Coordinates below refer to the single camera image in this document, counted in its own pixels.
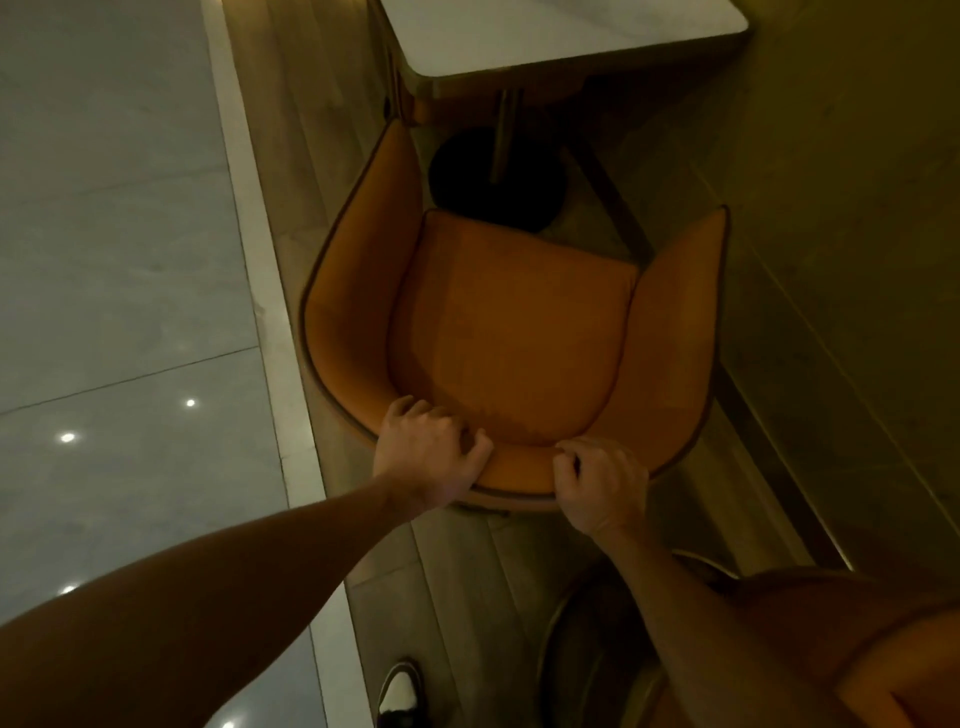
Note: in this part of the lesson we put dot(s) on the person's right thumb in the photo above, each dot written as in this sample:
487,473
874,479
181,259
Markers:
564,480

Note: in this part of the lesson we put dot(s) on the person's left thumb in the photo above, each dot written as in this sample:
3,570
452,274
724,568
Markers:
478,457

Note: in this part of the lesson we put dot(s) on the white marble top table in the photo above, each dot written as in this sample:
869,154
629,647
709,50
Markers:
555,45

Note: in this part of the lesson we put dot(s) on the person's left hand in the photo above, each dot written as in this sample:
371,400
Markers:
424,454

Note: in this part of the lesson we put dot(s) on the orange upholstered armchair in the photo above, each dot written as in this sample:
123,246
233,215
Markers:
517,337

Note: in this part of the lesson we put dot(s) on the person's left forearm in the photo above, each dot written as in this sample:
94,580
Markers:
187,600

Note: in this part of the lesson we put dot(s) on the person's right forearm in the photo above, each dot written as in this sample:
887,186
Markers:
705,637

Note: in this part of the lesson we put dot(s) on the black round table base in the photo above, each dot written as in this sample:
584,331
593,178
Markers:
499,180

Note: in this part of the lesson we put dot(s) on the person's black white shoe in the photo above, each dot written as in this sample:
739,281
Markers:
401,697

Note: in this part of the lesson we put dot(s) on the orange chair with metal frame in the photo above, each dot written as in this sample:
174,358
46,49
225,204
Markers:
787,645

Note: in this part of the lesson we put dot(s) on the person's right hand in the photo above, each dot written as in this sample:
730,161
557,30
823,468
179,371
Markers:
604,487

